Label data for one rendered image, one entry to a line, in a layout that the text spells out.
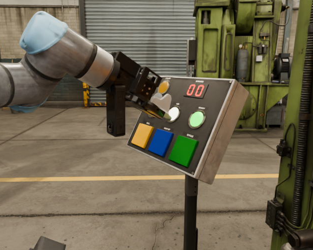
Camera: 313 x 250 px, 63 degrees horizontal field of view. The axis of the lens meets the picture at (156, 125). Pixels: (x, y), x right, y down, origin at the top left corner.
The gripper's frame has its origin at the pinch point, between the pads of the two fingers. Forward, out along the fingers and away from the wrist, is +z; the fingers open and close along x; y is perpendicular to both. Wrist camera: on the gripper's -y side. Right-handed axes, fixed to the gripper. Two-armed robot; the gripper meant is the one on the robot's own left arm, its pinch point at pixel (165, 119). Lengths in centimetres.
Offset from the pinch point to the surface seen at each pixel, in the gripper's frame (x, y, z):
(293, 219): -22.1, -10.2, 36.6
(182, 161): -1.8, -8.0, 9.5
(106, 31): 688, 264, 227
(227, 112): -7.0, 8.7, 12.6
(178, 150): 1.2, -5.5, 9.5
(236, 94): -7.0, 14.2, 13.1
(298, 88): -17.2, 22.0, 23.2
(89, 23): 716, 263, 181
